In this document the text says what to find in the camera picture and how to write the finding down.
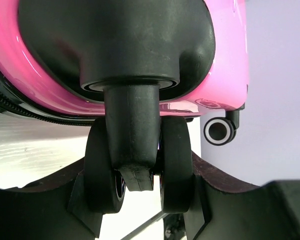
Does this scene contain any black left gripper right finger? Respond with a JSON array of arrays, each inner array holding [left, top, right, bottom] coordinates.
[[183, 153, 300, 240]]

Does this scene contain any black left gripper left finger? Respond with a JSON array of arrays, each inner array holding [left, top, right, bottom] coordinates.
[[0, 159, 103, 240]]

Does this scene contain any pink hard-shell suitcase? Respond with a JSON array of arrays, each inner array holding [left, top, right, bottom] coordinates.
[[0, 0, 249, 214]]

